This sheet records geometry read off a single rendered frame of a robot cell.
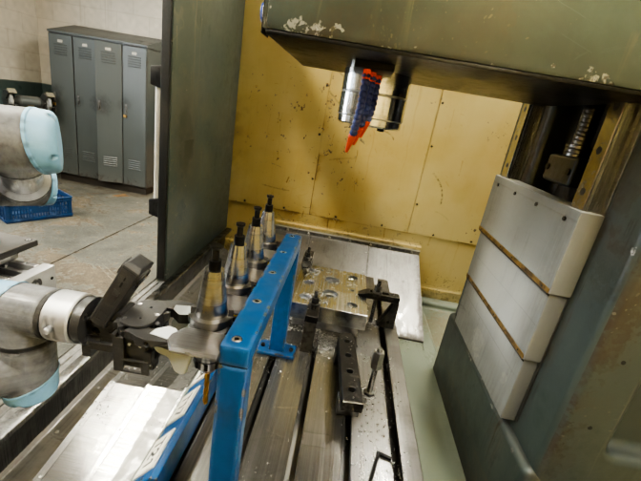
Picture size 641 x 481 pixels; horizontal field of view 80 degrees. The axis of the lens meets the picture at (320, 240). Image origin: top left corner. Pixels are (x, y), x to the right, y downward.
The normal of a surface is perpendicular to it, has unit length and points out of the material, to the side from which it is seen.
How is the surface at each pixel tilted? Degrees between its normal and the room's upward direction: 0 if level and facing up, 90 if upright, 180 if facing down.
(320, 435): 0
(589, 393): 90
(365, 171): 90
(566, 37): 90
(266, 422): 0
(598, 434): 90
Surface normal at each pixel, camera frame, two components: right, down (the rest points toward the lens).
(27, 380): 0.59, 0.33
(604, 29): -0.09, 0.32
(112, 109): 0.18, 0.36
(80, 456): 0.15, -0.88
